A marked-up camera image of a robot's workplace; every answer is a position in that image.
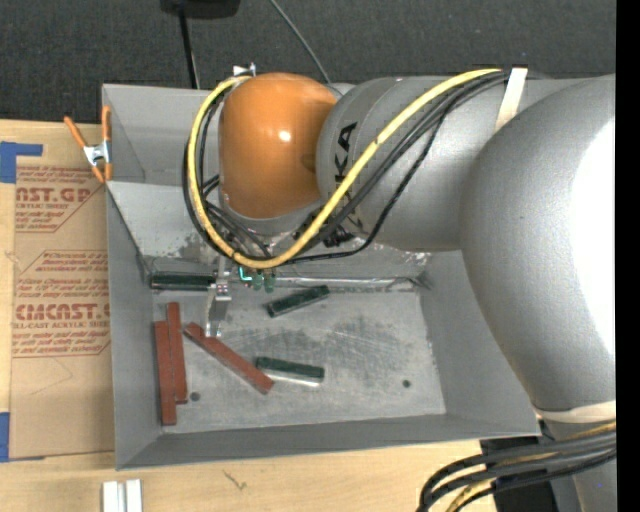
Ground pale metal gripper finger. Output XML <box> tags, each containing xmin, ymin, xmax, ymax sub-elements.
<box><xmin>204</xmin><ymin>282</ymin><xmax>233</xmax><ymax>338</ymax></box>

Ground dark green flat block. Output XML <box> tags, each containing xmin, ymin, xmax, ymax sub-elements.
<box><xmin>150</xmin><ymin>273</ymin><xmax>217</xmax><ymax>292</ymax></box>
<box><xmin>254</xmin><ymin>355</ymin><xmax>326</xmax><ymax>387</ymax></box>
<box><xmin>264</xmin><ymin>284</ymin><xmax>332</xmax><ymax>319</ymax></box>

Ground red-brown flat block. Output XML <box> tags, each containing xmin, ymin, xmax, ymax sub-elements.
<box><xmin>165</xmin><ymin>301</ymin><xmax>189</xmax><ymax>405</ymax></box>
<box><xmin>182</xmin><ymin>321</ymin><xmax>276</xmax><ymax>396</ymax></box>
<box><xmin>153</xmin><ymin>320</ymin><xmax>179</xmax><ymax>427</ymax></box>

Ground grey metal bin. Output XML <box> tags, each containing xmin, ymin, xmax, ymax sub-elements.
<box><xmin>101</xmin><ymin>83</ymin><xmax>544</xmax><ymax>471</ymax></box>

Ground brown cardboard board, red print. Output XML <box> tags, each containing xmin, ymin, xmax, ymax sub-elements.
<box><xmin>0</xmin><ymin>118</ymin><xmax>117</xmax><ymax>462</ymax></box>

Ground black cylinder on white bracket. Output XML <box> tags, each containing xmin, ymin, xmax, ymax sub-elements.
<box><xmin>322</xmin><ymin>224</ymin><xmax>369</xmax><ymax>251</ymax></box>

